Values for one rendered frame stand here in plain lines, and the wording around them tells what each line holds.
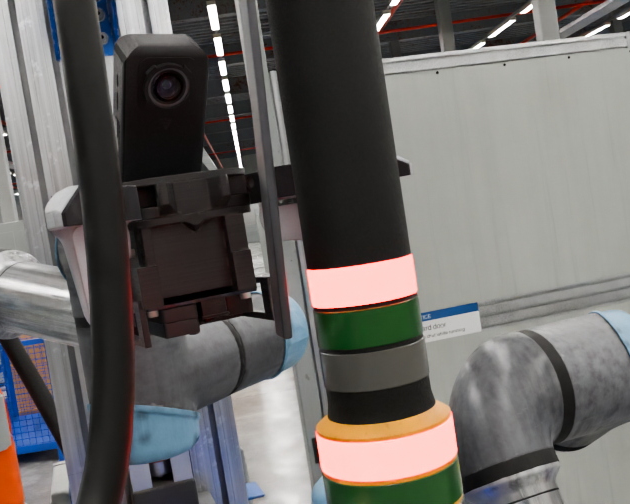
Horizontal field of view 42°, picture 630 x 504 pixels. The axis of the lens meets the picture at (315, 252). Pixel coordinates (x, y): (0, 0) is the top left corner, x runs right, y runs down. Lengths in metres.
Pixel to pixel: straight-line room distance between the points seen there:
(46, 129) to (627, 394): 0.82
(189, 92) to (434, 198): 1.80
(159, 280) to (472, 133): 1.91
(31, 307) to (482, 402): 0.44
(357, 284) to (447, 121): 2.01
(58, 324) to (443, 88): 1.60
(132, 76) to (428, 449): 0.26
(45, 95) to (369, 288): 1.01
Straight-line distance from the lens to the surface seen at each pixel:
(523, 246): 2.33
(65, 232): 0.34
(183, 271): 0.41
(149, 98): 0.44
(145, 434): 0.59
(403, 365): 0.25
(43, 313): 0.84
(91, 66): 0.19
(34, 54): 1.24
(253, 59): 0.25
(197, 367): 0.61
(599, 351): 0.84
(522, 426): 0.78
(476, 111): 2.29
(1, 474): 4.30
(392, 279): 0.25
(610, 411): 0.86
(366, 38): 0.25
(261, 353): 0.67
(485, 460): 0.77
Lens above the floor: 1.64
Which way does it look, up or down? 3 degrees down
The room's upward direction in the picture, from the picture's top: 9 degrees counter-clockwise
